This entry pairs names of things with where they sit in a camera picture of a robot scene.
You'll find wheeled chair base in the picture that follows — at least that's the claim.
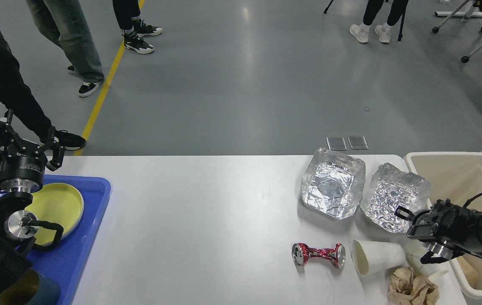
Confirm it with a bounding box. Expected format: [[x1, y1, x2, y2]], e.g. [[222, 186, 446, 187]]
[[431, 0, 482, 64]]

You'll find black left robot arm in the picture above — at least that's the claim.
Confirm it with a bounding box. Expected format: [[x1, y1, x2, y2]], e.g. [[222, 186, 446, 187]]
[[0, 109, 65, 293]]

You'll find crushed red can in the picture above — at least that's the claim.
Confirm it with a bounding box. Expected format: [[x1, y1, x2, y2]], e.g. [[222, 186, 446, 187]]
[[291, 243, 347, 269]]

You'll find person with white sneakers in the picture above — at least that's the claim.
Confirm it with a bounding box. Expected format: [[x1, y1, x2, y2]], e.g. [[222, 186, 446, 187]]
[[349, 0, 410, 44]]

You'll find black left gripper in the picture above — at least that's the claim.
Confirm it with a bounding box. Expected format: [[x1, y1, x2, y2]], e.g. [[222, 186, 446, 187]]
[[0, 109, 66, 191]]

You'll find person with black green sneakers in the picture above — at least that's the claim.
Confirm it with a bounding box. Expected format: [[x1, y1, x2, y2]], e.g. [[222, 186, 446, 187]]
[[112, 0, 163, 55]]

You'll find crumpled paper under arm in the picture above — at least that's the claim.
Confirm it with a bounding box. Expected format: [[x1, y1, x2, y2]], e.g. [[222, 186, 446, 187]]
[[388, 268, 440, 305]]

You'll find blue plastic tray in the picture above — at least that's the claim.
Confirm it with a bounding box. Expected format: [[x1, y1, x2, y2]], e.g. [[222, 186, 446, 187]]
[[28, 175, 111, 305]]

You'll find beige plastic bin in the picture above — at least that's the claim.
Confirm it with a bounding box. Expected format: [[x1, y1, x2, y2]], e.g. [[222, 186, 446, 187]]
[[405, 151, 482, 303]]

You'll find yellow plate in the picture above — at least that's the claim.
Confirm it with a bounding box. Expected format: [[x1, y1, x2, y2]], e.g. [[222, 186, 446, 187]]
[[25, 182, 78, 230]]

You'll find brown box in bin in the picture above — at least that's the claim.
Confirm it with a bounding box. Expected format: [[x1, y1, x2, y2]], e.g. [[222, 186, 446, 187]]
[[456, 256, 479, 288]]

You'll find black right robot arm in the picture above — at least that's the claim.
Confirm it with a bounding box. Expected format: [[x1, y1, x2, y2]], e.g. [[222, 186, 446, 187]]
[[394, 193, 482, 264]]

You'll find silver floor plate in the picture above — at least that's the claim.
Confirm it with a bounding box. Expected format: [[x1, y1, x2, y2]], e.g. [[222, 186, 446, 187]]
[[326, 137, 348, 151], [347, 136, 369, 150]]

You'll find crushed white paper cup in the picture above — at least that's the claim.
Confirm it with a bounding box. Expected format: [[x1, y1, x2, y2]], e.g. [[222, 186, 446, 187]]
[[403, 241, 448, 282]]

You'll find silver foil bag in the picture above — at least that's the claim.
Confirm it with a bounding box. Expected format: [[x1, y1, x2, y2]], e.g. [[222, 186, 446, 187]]
[[300, 147, 366, 219]]

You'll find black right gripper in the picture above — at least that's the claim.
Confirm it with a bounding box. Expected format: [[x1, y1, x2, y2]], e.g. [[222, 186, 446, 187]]
[[394, 206, 452, 265]]

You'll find teal mug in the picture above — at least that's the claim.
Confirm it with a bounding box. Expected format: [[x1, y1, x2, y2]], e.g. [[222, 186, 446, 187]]
[[0, 269, 60, 305]]

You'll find person in grey jeans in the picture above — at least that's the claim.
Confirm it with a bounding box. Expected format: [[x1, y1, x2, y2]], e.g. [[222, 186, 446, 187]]
[[26, 0, 105, 98]]

